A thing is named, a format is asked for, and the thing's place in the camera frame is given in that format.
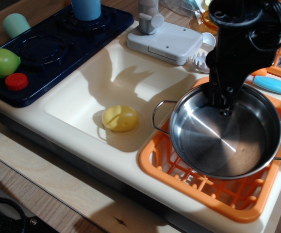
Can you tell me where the yellow plastic lemon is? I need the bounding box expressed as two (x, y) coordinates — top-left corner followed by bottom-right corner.
(101, 105), (139, 132)

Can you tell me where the orange plastic carrot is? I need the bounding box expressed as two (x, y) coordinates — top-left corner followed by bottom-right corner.
(251, 68), (268, 76)

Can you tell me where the stainless steel pan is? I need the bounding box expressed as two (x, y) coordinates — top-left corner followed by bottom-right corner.
(165, 83), (281, 180)

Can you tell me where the orange plastic drying rack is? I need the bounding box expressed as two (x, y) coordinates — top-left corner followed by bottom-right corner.
(138, 77), (281, 224)

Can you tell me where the white pasta server blue handle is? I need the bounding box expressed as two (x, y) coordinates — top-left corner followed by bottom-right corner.
(191, 53), (281, 94)

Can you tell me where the red bottle cap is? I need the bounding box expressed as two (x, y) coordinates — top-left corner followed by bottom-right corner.
(5, 73), (29, 91)

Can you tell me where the blue plastic cup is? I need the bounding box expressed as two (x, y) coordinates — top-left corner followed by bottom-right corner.
(71, 0), (101, 21)

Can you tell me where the pale yellow plastic plate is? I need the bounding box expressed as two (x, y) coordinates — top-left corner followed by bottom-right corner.
(202, 0), (211, 10)

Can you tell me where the green plastic pear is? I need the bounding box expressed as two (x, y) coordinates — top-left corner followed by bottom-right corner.
(0, 48), (21, 79)

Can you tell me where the amber transparent bowl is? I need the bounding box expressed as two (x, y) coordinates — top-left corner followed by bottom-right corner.
(189, 11), (218, 36)

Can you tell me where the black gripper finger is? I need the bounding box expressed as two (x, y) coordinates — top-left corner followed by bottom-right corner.
(206, 82), (224, 108)
(219, 98), (236, 116)

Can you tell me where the cream toy sink unit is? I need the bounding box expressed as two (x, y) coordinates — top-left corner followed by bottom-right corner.
(0, 33), (281, 233)

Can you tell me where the mint green cup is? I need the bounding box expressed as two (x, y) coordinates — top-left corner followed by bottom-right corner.
(2, 13), (31, 39)

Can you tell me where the white measuring spoon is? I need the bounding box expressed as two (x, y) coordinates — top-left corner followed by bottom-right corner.
(201, 32), (216, 52)

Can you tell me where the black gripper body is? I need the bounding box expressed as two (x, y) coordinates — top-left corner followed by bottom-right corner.
(205, 0), (281, 107)

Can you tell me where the dark blue toy stove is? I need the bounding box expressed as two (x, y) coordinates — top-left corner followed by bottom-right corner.
(0, 5), (134, 107)

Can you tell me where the grey toy faucet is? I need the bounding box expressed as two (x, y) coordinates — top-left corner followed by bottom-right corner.
(127, 0), (203, 66)

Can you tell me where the black braided cable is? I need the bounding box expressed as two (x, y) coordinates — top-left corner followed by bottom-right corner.
(0, 196), (28, 233)

